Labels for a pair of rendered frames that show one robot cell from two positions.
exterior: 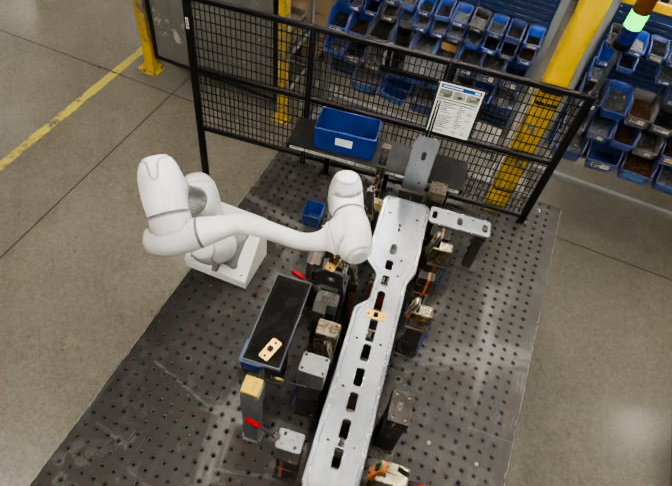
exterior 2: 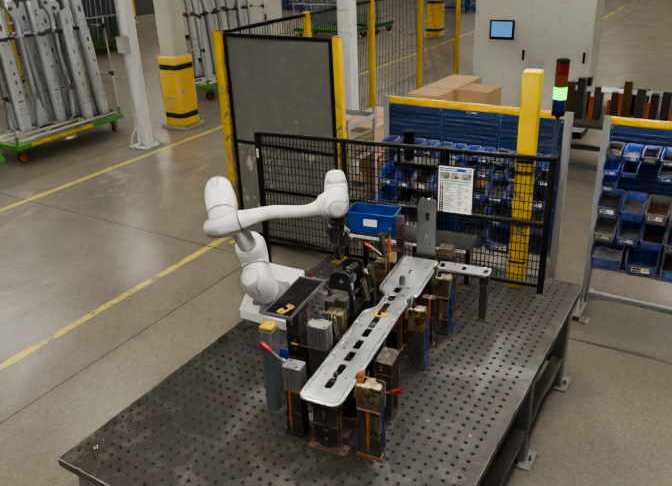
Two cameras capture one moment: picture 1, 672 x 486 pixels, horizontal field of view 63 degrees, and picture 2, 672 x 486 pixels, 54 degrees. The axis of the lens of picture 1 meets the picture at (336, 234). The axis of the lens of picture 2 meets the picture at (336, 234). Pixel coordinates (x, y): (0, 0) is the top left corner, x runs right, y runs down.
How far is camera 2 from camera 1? 1.80 m
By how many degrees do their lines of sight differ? 30
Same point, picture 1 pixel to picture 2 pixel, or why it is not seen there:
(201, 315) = (247, 344)
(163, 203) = (218, 199)
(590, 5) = (526, 89)
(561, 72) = (525, 143)
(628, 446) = not seen: outside the picture
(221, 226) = (253, 212)
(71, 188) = (161, 317)
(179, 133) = not seen: hidden behind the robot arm
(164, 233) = (217, 217)
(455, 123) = (458, 200)
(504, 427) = (501, 415)
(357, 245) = (335, 199)
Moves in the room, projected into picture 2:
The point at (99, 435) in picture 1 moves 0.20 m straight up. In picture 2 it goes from (155, 404) to (148, 370)
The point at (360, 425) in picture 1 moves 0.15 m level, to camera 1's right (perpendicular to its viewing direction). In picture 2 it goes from (353, 367) to (387, 372)
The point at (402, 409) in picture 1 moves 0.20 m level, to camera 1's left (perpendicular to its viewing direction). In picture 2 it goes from (388, 357) to (344, 351)
